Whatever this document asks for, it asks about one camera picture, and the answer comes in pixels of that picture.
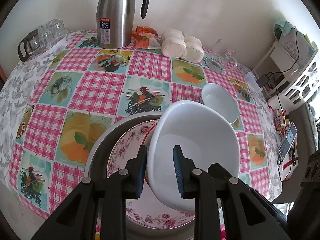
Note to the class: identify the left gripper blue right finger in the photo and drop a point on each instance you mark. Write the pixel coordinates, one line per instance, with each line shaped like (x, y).
(180, 166)

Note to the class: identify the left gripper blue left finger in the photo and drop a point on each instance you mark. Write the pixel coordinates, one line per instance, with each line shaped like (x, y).
(139, 188)

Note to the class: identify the strawberry pattern bowl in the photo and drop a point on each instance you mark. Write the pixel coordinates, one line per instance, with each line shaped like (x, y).
(146, 144)

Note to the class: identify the white MAX bowl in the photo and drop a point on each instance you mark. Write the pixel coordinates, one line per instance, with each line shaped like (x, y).
(204, 136)

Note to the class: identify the stainless steel round tray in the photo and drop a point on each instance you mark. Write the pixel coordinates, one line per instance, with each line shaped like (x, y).
(96, 169)

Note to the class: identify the floral round plate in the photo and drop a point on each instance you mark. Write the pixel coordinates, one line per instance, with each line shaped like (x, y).
(147, 211)

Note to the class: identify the light blue bowl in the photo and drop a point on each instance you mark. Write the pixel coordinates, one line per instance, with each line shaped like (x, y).
(220, 100)

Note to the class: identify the checkered patterned tablecloth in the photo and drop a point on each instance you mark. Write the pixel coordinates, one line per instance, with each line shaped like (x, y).
(55, 109)

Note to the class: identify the smartphone on stand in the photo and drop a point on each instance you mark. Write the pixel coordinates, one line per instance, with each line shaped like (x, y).
(288, 140)

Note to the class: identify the white power strip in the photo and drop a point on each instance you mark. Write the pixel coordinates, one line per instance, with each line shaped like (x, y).
(252, 82)

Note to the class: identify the clear glass mug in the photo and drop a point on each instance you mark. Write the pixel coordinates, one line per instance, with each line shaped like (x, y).
(221, 59)

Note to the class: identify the colourful candy packet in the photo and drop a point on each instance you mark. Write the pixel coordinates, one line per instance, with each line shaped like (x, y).
(279, 119)

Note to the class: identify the bag of white buns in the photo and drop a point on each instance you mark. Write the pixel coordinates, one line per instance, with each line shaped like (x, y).
(176, 45)

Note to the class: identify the orange snack packet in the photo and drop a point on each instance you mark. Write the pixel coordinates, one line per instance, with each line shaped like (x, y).
(145, 37)

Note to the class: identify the black charger plug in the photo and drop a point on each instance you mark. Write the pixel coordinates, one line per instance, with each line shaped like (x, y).
(263, 80)

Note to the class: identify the white side shelf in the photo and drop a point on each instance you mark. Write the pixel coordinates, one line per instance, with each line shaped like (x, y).
(279, 64)

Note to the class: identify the white lattice chair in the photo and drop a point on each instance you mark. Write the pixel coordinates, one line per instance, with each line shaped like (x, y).
(295, 90)

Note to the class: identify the stainless steel thermos jug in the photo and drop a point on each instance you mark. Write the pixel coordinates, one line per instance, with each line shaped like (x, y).
(115, 22)

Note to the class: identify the glass cups tray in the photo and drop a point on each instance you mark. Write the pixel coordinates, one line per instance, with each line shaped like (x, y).
(41, 40)

